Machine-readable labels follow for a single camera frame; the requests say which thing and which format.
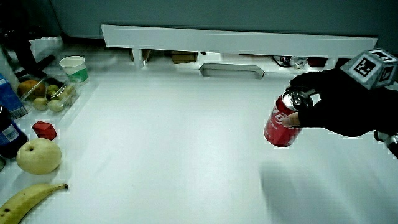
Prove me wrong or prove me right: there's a red cola can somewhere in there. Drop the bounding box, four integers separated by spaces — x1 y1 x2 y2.
263 89 315 148

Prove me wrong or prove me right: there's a clear plastic fruit container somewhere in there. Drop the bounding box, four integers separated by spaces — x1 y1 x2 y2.
17 75 83 114

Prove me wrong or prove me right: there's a yellow pear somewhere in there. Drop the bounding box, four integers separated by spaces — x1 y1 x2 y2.
16 138 63 175

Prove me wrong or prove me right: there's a long white shelf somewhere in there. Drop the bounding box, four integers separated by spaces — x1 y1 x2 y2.
100 24 379 68

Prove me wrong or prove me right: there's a black stand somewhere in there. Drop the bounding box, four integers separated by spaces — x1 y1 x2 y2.
0 0 57 79

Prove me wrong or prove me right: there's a person's right hand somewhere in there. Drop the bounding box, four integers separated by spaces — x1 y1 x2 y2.
281 48 398 138

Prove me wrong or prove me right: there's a brown cardboard box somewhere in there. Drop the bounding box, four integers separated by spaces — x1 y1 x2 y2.
170 51 198 65

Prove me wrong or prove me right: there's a yellow banana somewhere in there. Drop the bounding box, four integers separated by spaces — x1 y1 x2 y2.
0 182 70 224

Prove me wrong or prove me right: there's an orange fruit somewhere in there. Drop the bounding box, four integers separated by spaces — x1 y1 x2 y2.
17 80 47 99

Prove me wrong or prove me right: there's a red angular block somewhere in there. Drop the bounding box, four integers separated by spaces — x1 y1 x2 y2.
31 120 58 141

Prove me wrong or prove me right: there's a dark bottle with blue label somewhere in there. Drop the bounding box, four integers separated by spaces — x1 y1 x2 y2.
0 105 29 160

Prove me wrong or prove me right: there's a bundle of cables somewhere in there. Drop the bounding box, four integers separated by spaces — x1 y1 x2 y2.
272 55 309 70

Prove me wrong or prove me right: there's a blue carton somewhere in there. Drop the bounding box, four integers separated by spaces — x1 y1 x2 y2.
0 73 29 121

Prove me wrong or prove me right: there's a white and green paper cup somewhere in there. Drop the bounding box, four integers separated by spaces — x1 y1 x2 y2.
58 55 90 85

